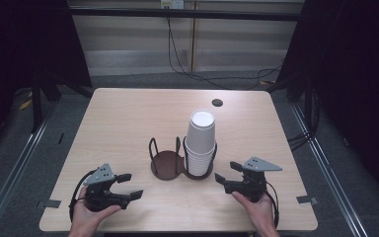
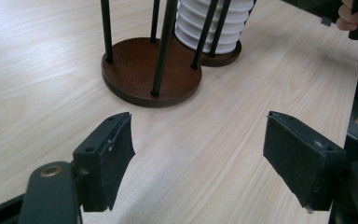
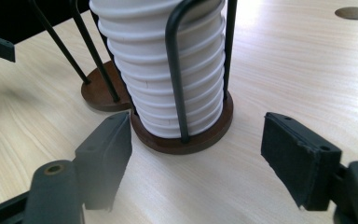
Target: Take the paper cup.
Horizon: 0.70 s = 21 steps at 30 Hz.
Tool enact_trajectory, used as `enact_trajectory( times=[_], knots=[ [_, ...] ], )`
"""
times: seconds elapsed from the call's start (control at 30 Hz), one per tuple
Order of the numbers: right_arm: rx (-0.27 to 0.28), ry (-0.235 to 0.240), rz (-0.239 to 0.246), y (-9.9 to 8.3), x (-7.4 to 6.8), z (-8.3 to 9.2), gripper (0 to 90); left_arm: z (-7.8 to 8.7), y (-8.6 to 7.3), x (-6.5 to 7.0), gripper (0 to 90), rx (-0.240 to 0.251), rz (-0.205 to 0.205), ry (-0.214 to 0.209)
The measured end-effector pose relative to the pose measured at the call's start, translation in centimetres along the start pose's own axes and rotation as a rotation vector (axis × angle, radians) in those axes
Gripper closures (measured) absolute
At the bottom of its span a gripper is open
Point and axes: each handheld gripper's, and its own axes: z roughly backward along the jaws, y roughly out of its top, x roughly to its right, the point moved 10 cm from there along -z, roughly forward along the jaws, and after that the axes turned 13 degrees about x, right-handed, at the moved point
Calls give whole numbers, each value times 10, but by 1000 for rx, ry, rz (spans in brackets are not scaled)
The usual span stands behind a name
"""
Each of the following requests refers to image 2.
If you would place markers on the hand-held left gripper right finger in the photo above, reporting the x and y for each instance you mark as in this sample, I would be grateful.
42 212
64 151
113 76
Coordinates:
301 161

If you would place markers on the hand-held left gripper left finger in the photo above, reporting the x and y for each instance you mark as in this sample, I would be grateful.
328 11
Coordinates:
105 168

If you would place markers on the stack of white paper cups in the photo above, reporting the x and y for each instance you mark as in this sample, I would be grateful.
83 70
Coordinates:
189 31

